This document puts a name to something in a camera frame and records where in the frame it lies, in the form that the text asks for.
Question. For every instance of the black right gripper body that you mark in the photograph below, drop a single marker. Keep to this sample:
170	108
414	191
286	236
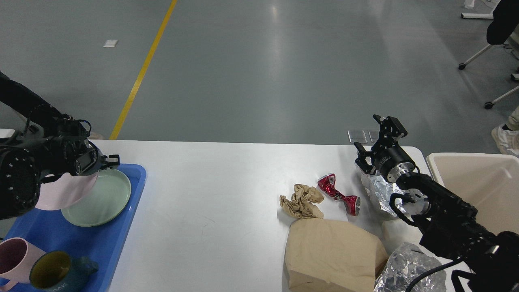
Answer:
392	163

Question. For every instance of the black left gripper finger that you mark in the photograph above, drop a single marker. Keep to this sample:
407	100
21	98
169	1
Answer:
108	162

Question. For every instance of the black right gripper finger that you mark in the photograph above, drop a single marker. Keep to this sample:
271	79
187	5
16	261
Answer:
391	131
361	160

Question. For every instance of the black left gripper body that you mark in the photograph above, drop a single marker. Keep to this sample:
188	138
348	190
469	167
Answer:
89	160

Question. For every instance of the pink plastic plate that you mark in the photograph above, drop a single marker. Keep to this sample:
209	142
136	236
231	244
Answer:
65	192

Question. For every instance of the dark teal mug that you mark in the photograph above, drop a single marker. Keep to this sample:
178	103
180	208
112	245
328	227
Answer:
57	271

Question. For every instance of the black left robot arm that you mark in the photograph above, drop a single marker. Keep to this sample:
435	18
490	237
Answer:
50	146

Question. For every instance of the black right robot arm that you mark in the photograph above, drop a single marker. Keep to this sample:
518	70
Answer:
447	223

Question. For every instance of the green plastic plate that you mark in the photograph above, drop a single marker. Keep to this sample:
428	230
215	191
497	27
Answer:
103	203

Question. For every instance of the crushed red can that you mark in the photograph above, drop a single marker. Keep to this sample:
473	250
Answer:
352	202

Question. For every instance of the white crumpled tissue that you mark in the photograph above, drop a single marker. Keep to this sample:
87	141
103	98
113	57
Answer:
396	232

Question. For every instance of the crumpled brown paper ball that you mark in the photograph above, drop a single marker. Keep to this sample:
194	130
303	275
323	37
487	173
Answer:
303	203

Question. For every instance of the blue plastic tray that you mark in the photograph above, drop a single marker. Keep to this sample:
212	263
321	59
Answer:
50	231

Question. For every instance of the beige plastic bin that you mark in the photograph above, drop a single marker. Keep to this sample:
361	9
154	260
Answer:
489	182

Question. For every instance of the crumpled foil ball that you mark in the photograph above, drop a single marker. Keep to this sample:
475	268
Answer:
406	263

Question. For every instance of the person in black trousers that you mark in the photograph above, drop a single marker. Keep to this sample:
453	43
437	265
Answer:
29	104

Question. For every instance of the brown paper bag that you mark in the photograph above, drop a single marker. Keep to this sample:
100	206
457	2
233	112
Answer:
324	255

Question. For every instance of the person in beige trousers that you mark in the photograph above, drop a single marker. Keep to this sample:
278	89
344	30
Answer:
506	136

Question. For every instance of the pink mug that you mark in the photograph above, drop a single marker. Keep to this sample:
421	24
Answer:
17	258

